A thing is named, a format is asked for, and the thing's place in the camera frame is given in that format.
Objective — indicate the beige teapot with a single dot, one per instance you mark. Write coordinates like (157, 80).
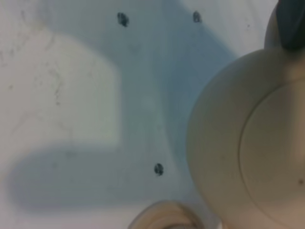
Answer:
(246, 141)

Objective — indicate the near beige teacup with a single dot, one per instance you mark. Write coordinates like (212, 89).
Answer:
(167, 215)

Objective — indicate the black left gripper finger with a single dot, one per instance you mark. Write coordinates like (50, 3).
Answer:
(290, 15)

